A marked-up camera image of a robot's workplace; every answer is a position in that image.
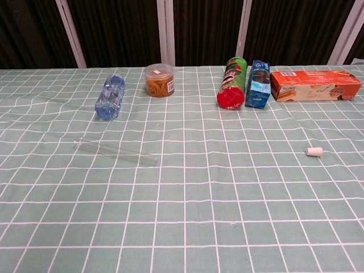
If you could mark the transparent glass test tube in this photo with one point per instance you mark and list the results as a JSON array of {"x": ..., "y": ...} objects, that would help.
[{"x": 113, "y": 152}]

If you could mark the small white stopper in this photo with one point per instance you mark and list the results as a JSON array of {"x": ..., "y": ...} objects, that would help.
[{"x": 314, "y": 151}]

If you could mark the green checkered tablecloth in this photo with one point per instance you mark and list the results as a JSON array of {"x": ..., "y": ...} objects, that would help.
[{"x": 182, "y": 204}]

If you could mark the green chips can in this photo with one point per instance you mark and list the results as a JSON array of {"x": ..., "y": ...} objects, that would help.
[{"x": 231, "y": 85}]

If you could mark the clear plastic water bottle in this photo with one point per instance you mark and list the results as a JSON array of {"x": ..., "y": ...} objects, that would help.
[{"x": 110, "y": 96}]

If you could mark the blue cookie box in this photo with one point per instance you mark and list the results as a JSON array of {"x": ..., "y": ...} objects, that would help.
[{"x": 258, "y": 88}]

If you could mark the dark pleated curtain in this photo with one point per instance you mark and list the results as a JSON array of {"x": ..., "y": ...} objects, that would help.
[{"x": 119, "y": 28}]

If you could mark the orange biscuit box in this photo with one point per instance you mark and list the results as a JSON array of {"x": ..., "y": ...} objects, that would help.
[{"x": 312, "y": 85}]

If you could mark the white metal frame post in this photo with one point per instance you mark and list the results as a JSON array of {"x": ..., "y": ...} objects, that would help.
[
  {"x": 243, "y": 28},
  {"x": 165, "y": 34},
  {"x": 345, "y": 34},
  {"x": 72, "y": 37}
]

